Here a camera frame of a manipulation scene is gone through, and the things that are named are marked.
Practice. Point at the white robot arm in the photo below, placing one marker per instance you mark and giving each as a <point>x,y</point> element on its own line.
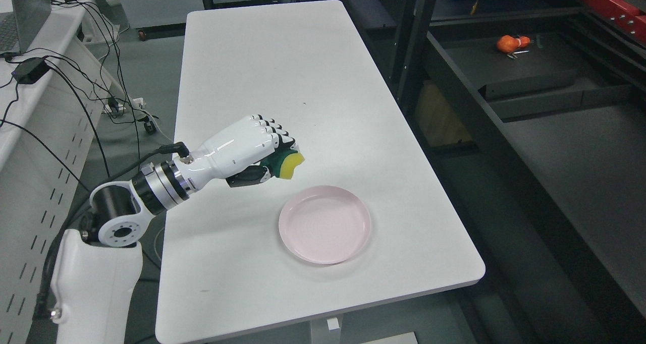
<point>93,273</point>

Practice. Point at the white perforated desk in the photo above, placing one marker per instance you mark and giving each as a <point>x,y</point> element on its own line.
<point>45,143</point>

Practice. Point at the red metal beam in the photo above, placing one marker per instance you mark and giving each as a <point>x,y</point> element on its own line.
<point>626,15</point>

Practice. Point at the white power strip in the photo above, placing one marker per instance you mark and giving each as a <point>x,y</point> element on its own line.
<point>114,108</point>

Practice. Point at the dark metal shelf rack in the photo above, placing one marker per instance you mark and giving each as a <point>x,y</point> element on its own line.
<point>544,157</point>

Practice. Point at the orange toy on shelf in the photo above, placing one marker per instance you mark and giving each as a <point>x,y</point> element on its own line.
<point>509,44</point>

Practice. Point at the pink round plate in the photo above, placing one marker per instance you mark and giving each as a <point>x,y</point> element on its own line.
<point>325,225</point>

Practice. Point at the green yellow sponge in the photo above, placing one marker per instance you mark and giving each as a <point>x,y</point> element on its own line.
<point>282,164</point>

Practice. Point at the grey laptop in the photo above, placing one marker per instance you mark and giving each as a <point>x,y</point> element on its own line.
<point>21,26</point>

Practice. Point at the white rectangular table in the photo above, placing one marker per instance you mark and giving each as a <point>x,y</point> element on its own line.
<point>225,270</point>

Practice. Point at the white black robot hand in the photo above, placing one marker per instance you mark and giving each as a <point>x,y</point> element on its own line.
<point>234,154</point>

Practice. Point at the black power brick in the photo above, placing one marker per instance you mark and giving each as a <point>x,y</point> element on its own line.
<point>30,71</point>

